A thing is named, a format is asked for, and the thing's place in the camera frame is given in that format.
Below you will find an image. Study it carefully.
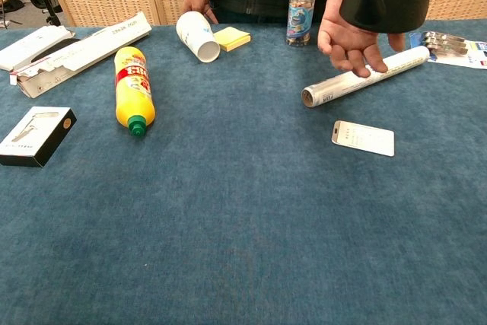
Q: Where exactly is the person left hand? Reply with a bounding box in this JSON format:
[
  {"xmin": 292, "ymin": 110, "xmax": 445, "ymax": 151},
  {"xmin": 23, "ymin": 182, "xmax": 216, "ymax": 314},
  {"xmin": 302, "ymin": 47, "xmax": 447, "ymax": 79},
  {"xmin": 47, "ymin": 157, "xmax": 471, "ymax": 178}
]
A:
[{"xmin": 317, "ymin": 5, "xmax": 406, "ymax": 78}]

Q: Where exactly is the white foil roll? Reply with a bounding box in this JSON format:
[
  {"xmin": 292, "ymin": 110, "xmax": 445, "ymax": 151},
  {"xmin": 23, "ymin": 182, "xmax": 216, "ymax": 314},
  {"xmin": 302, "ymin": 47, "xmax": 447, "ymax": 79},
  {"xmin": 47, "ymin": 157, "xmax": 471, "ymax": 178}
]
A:
[{"xmin": 301, "ymin": 45, "xmax": 431, "ymax": 109}]

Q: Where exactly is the white paper cup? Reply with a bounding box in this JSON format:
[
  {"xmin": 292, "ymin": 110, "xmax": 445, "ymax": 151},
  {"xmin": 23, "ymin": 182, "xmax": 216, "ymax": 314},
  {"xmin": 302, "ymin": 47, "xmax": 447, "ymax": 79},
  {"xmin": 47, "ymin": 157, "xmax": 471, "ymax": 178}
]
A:
[{"xmin": 175, "ymin": 11, "xmax": 221, "ymax": 64}]

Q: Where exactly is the clear plastic snack jar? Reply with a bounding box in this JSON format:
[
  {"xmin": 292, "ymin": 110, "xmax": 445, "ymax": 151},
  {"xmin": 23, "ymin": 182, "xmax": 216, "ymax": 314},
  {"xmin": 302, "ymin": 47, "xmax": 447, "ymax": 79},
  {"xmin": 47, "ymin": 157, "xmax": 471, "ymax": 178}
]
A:
[{"xmin": 285, "ymin": 0, "xmax": 317, "ymax": 48}]

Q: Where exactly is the yellow sticky note pad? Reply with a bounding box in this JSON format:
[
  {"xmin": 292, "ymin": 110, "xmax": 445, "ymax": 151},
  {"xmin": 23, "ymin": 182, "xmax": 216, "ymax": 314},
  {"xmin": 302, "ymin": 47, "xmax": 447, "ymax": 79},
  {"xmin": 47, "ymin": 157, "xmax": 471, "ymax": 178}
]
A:
[{"xmin": 213, "ymin": 27, "xmax": 252, "ymax": 53}]

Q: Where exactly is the white card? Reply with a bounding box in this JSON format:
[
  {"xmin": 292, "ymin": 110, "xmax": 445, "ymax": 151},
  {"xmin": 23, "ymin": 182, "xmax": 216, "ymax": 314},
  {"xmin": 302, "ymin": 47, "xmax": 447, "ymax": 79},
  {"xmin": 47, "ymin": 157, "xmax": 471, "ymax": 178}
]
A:
[{"xmin": 331, "ymin": 120, "xmax": 396, "ymax": 158}]

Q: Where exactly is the blister pack of metal clips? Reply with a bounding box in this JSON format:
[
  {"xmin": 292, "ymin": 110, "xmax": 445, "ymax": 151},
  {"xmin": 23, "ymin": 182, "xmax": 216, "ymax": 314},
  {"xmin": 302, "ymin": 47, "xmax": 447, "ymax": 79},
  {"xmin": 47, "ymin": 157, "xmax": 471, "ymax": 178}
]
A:
[{"xmin": 409, "ymin": 30, "xmax": 487, "ymax": 71}]

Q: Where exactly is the yellow bottle green cap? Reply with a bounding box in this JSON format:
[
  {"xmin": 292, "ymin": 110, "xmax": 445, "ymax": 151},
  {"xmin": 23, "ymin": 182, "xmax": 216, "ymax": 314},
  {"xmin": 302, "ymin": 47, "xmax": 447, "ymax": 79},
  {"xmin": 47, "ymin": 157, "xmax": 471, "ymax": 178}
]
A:
[{"xmin": 113, "ymin": 46, "xmax": 157, "ymax": 137}]

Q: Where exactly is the long red white box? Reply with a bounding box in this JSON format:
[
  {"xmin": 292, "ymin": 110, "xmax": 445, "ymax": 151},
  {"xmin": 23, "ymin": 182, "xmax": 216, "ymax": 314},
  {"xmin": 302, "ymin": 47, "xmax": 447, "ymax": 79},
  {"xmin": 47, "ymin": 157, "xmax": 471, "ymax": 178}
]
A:
[{"xmin": 8, "ymin": 11, "xmax": 153, "ymax": 99}]

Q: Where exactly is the flat white box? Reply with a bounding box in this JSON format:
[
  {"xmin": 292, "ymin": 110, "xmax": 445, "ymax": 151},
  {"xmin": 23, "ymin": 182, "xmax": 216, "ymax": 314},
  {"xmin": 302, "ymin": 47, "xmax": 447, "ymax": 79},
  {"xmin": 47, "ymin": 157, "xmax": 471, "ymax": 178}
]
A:
[{"xmin": 0, "ymin": 25, "xmax": 74, "ymax": 72}]

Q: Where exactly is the small black white box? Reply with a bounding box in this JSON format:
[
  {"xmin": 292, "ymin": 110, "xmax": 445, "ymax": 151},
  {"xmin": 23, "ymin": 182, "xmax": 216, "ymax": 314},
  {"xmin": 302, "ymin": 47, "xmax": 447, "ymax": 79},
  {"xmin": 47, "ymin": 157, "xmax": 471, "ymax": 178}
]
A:
[{"xmin": 0, "ymin": 106, "xmax": 78, "ymax": 168}]

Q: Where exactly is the blue table cloth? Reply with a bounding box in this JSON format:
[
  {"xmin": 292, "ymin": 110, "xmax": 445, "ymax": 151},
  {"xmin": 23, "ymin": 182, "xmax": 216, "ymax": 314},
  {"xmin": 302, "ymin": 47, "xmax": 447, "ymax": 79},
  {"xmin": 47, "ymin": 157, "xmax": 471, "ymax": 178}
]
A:
[{"xmin": 0, "ymin": 18, "xmax": 487, "ymax": 325}]

